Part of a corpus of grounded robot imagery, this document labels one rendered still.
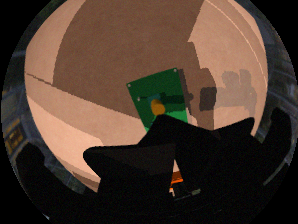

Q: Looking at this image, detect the green circuit board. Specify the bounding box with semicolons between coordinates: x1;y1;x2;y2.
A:
126;67;188;132

